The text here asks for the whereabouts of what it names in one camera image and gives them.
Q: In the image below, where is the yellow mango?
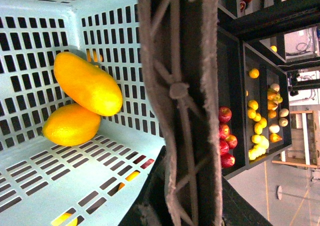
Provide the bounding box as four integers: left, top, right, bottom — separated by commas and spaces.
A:
53, 52, 123, 116

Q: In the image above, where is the yellow lemon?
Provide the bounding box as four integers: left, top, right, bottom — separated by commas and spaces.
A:
42, 104, 101, 146

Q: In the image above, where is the light blue plastic basket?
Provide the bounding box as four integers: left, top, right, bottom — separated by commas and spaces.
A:
0, 0, 165, 225

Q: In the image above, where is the pile of red apples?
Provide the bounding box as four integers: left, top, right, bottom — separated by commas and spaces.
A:
218, 106, 238, 168

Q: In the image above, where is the pile of yellow lemons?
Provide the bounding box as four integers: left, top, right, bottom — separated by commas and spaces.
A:
246, 68, 270, 161

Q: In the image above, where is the pile of pears and oranges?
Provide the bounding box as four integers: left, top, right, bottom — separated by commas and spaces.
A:
267, 83, 289, 143

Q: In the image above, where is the brown basket handle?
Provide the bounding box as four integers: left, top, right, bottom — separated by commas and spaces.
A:
138, 0, 223, 225

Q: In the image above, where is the black shelf frame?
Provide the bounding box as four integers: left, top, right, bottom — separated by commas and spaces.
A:
217, 0, 320, 179

